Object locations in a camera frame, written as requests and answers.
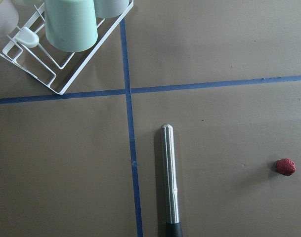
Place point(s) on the grey cup on rack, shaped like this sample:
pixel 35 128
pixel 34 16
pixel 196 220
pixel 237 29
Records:
pixel 110 8

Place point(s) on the green cup on rack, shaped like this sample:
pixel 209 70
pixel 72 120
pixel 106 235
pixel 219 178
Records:
pixel 70 25

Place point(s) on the red strawberry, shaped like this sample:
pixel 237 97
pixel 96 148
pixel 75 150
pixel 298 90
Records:
pixel 286 167

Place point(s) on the white wire cup rack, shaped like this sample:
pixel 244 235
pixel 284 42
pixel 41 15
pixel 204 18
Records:
pixel 57 70

